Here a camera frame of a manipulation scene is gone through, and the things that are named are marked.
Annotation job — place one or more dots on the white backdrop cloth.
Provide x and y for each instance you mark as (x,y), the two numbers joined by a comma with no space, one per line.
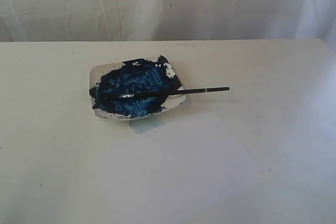
(112,20)

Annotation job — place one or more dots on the black paintbrush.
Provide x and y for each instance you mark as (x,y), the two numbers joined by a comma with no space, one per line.
(165,93)

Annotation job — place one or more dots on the white tray with blue paint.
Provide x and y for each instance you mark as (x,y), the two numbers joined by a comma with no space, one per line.
(151,74)

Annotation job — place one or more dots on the white paper sheet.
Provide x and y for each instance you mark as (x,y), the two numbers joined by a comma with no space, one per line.
(171,173)

